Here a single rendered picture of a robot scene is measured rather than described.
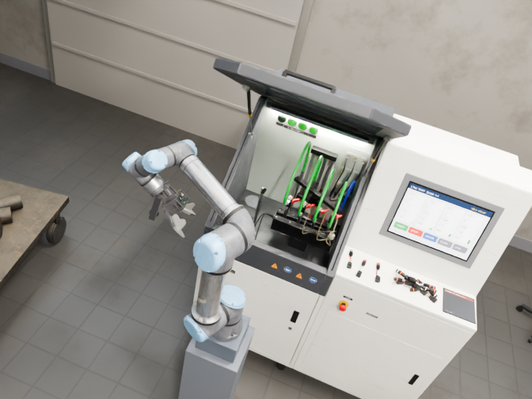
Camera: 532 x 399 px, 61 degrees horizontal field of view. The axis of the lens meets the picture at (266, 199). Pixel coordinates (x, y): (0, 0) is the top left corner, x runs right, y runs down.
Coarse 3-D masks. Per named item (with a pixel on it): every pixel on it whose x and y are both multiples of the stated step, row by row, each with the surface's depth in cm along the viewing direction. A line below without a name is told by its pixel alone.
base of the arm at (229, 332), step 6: (234, 324) 186; (240, 324) 190; (222, 330) 187; (228, 330) 187; (234, 330) 188; (240, 330) 191; (216, 336) 188; (222, 336) 188; (228, 336) 188; (234, 336) 190
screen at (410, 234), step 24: (408, 192) 217; (432, 192) 214; (456, 192) 211; (408, 216) 221; (432, 216) 218; (456, 216) 215; (480, 216) 212; (408, 240) 226; (432, 240) 222; (456, 240) 219; (480, 240) 216
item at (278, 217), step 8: (280, 208) 249; (280, 216) 244; (288, 216) 246; (296, 216) 246; (272, 224) 244; (280, 224) 242; (288, 224) 241; (296, 224) 242; (280, 232) 246; (288, 232) 244; (296, 232) 242; (304, 232) 240; (312, 232) 239; (320, 232) 241; (296, 240) 245; (304, 240) 243; (312, 240) 241; (328, 240) 238; (296, 248) 248; (304, 248) 246; (320, 248) 243; (328, 248) 241
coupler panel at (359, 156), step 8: (344, 152) 242; (352, 152) 240; (360, 152) 239; (344, 160) 245; (352, 160) 243; (360, 160) 242; (360, 168) 244; (336, 176) 252; (344, 176) 250; (352, 176) 249; (360, 176) 247; (336, 184) 254; (352, 192) 252
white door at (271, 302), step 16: (240, 272) 243; (256, 272) 239; (256, 288) 246; (272, 288) 242; (288, 288) 238; (256, 304) 254; (272, 304) 249; (288, 304) 245; (304, 304) 241; (256, 320) 262; (272, 320) 257; (288, 320) 253; (304, 320) 248; (256, 336) 271; (272, 336) 266; (288, 336) 261; (272, 352) 275; (288, 352) 270
